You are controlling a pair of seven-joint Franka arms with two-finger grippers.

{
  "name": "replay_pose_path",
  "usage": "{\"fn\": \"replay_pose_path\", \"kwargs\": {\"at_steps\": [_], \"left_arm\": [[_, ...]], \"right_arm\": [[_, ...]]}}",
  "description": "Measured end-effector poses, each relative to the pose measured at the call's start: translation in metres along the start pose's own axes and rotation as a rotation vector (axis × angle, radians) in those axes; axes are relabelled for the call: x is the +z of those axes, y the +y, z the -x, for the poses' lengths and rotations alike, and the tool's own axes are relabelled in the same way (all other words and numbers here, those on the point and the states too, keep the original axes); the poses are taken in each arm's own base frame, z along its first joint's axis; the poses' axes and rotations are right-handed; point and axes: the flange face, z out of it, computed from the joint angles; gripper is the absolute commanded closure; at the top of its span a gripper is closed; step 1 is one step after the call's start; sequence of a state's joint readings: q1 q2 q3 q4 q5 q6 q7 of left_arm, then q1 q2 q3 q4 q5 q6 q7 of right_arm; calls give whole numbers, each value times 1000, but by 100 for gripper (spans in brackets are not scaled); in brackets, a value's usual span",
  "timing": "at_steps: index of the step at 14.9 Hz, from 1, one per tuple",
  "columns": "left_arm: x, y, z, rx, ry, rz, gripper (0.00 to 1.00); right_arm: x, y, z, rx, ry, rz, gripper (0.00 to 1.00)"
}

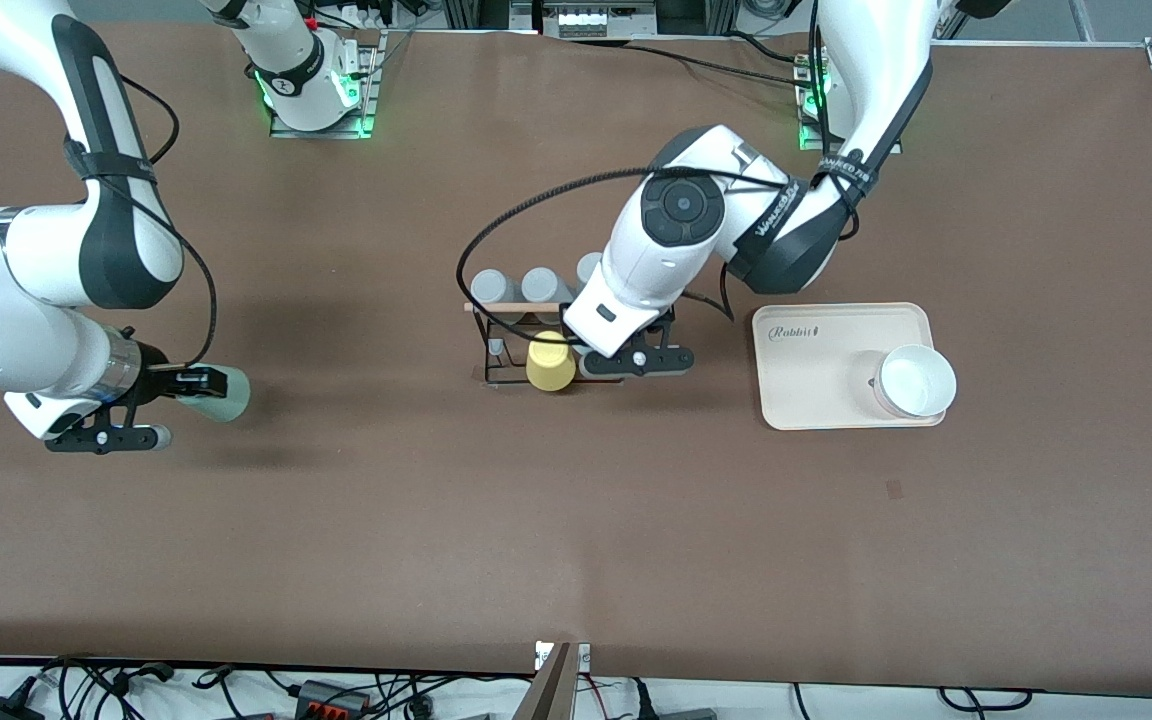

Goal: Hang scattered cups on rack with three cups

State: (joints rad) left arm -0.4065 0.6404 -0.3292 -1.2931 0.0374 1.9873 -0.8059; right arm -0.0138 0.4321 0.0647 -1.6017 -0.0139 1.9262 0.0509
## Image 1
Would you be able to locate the black orange connector block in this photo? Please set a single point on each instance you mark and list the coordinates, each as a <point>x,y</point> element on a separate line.
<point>334,697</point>

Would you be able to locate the grey plastic cup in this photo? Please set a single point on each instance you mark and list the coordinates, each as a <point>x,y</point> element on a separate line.
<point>494,288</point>
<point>542,286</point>
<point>588,270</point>

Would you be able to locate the cream plastic tray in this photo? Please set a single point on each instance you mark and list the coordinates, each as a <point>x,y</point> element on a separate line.
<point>816,380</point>

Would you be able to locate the yellow plastic cup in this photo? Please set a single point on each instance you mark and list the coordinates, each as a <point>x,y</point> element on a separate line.
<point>548,368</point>

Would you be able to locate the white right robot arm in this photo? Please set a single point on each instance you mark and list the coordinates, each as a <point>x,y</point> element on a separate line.
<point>26,250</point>

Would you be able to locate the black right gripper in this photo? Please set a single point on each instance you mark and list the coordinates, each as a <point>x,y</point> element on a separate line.
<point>152,383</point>

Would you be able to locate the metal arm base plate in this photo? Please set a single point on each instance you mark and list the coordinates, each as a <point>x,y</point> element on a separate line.
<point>804,130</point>
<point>368,95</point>

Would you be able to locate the pale green plastic cup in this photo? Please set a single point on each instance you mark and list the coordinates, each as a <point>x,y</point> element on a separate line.
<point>234,400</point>

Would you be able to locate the white bowl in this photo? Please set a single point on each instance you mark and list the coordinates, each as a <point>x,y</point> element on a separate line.
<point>916,382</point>

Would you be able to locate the black power adapter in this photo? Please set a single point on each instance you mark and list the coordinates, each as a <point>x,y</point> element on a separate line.
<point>6,708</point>

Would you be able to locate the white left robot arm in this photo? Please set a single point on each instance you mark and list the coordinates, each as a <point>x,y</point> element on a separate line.
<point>656,260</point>

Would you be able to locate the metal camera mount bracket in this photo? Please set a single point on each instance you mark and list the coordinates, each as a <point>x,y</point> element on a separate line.
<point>551,685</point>

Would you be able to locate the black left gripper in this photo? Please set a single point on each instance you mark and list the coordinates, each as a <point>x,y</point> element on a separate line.
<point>565,330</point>

